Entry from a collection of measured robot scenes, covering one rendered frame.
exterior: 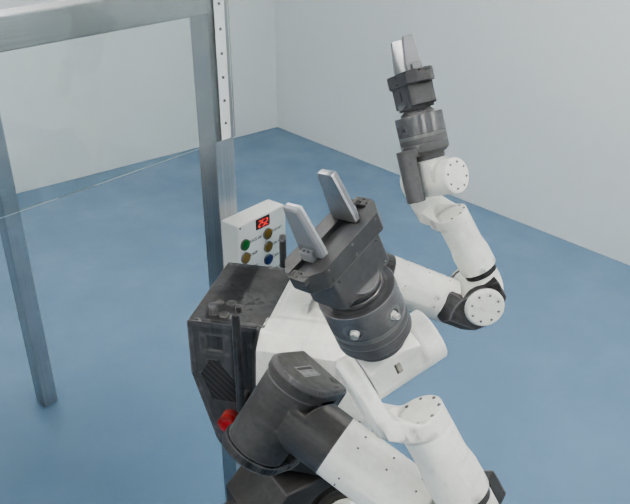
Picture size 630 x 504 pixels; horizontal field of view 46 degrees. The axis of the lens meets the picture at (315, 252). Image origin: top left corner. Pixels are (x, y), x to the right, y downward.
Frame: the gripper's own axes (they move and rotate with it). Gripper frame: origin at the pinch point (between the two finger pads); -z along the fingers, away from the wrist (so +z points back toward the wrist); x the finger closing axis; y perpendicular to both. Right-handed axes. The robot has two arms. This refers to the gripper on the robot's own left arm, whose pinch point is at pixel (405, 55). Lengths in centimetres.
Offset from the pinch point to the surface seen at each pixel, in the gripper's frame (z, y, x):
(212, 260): 34, 38, -58
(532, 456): 139, -61, -108
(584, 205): 78, -184, -232
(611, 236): 96, -189, -221
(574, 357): 127, -113, -154
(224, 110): -1, 28, -42
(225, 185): 16, 31, -49
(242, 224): 26, 30, -47
